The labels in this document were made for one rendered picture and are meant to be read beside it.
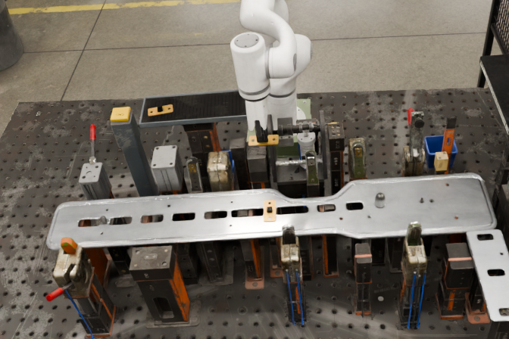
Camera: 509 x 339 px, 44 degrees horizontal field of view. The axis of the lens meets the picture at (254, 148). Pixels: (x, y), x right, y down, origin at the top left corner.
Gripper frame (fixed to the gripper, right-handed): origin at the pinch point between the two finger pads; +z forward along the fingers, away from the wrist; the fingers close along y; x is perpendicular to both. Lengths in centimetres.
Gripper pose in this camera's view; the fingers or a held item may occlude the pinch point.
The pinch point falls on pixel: (262, 133)
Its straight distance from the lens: 174.5
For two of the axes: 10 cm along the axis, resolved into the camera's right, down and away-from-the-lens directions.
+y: -0.6, 7.1, -7.0
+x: 9.9, -0.5, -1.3
